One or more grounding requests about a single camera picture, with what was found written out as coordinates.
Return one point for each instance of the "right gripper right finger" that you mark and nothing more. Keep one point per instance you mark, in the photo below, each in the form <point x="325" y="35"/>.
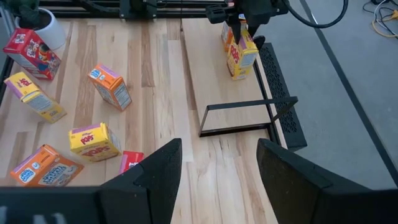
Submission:
<point x="298" y="193"/>

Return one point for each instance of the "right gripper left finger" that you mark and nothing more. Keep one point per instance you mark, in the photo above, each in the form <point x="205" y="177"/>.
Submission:
<point x="149" y="199"/>

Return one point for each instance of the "black metal shelf end bracket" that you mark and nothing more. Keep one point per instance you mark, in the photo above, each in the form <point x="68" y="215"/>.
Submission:
<point x="233" y="129"/>

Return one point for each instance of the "red Froot Loops cereal box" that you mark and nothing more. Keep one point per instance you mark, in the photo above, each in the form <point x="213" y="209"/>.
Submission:
<point x="31" y="53"/>
<point x="130" y="160"/>

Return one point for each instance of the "yellow Corn Pops cereal box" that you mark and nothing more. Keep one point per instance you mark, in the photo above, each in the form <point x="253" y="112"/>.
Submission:
<point x="34" y="96"/>
<point x="239" y="62"/>
<point x="93" y="143"/>

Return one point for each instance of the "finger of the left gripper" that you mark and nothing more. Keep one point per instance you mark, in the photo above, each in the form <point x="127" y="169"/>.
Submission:
<point x="253" y="28"/>
<point x="237" y="31"/>

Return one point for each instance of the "black perforated shelf back panel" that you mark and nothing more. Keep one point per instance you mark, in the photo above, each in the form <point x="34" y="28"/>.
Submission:
<point x="280" y="93"/>

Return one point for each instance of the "green cloth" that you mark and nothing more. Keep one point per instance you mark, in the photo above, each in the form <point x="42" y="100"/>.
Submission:
<point x="26" y="12"/>

